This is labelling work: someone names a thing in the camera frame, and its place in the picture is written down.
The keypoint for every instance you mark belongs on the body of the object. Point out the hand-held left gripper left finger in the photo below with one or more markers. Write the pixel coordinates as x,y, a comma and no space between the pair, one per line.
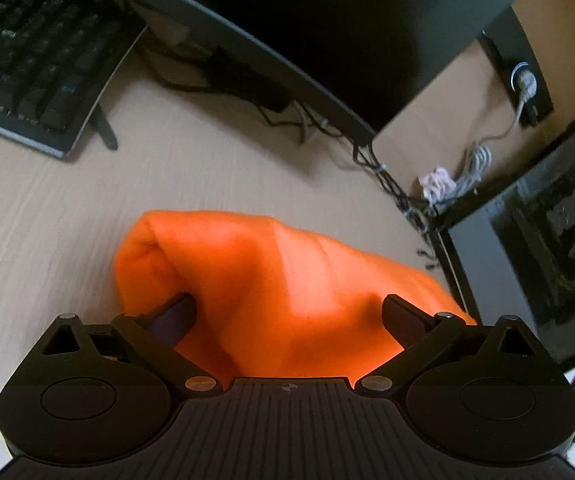
173,317

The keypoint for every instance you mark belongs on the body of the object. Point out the black keyboard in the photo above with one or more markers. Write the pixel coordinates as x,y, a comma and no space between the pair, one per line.
32,50

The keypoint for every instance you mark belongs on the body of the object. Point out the black computer case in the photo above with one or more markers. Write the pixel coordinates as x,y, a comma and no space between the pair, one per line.
537,245

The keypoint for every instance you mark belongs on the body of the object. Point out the orange cloth garment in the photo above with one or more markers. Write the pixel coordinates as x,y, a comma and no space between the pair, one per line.
287,300

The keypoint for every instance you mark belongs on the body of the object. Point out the black wall socket strip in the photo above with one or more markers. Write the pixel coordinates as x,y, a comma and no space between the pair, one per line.
517,72

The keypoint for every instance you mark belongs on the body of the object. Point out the crumpled white tissue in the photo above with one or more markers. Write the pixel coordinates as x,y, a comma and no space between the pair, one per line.
435,182

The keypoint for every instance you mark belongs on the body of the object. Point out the black curved monitor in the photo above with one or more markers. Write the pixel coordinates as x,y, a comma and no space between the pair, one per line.
317,25

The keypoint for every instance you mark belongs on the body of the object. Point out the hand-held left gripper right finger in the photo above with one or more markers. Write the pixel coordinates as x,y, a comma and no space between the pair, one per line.
403,321

